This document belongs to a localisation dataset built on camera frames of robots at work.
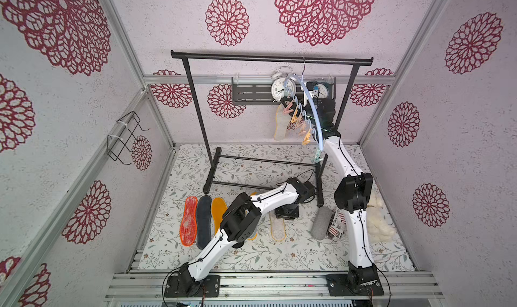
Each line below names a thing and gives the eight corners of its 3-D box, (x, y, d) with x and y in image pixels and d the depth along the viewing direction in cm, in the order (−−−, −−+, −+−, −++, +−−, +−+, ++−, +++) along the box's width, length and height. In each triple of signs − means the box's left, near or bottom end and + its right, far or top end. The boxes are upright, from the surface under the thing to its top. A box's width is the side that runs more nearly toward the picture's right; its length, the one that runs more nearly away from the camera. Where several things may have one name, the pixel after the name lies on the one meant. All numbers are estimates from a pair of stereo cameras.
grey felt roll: (308, 236, 87) (309, 233, 85) (318, 205, 97) (319, 203, 94) (322, 242, 86) (324, 240, 83) (331, 211, 95) (333, 208, 93)
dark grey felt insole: (196, 250, 84) (195, 248, 83) (198, 198, 100) (197, 196, 98) (212, 247, 85) (211, 246, 83) (211, 196, 101) (210, 194, 99)
